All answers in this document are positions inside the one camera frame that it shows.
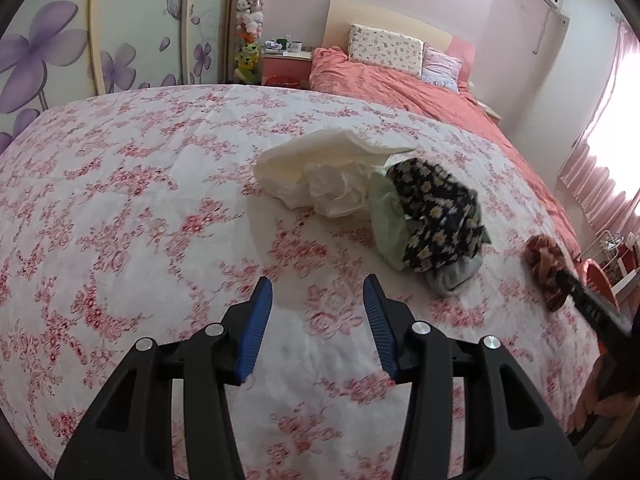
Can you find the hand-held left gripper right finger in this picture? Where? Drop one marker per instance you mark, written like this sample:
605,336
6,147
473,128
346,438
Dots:
377,325

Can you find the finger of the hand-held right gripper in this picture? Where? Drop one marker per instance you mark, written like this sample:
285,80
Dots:
590,305

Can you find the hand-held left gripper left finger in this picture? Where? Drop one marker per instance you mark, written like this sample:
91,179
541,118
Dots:
257,320

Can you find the orange plastic laundry basket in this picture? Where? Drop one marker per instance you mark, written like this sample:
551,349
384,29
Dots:
597,275

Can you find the reddish brown patterned cloth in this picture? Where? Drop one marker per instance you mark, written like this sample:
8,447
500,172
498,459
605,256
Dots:
542,260

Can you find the grey cloth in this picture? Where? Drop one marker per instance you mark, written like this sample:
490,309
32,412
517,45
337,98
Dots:
455,275

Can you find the pale green cloth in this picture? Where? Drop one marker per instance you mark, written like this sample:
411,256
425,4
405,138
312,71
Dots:
390,225

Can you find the pink curtain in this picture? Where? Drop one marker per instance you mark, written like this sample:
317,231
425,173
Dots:
605,175

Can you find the black daisy print cloth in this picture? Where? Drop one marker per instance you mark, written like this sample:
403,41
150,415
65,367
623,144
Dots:
440,210

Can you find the white crumpled plastic bag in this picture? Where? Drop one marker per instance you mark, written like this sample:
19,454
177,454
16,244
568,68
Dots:
335,190

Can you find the pink floral tablecloth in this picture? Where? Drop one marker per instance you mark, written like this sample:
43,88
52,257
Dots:
150,210

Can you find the cream white garment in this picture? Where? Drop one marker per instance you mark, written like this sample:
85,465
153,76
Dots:
300,160

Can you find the coral duvet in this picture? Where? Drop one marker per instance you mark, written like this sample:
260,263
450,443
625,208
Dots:
450,107

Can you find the small red basket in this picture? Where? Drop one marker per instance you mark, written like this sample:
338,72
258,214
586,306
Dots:
281,80

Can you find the pink nightstand with mugs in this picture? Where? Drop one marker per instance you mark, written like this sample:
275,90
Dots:
285,64

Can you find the pink striped pillow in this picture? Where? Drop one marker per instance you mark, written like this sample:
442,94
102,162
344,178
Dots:
440,67

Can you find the white floral pillow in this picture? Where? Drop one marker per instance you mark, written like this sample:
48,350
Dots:
385,50

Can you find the white mug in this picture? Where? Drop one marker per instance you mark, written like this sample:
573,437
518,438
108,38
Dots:
294,47

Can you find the dark green mug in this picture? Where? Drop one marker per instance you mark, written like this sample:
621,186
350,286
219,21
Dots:
281,44

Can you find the white air conditioner pipe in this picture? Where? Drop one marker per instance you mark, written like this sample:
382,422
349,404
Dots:
539,30

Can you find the clear tube of plush toys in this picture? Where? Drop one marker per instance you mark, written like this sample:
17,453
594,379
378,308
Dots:
250,30

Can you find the beige and pink headboard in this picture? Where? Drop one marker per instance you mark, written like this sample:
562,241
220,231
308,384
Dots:
380,15

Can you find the flower print sliding wardrobe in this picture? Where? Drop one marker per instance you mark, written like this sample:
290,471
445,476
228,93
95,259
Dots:
125,25

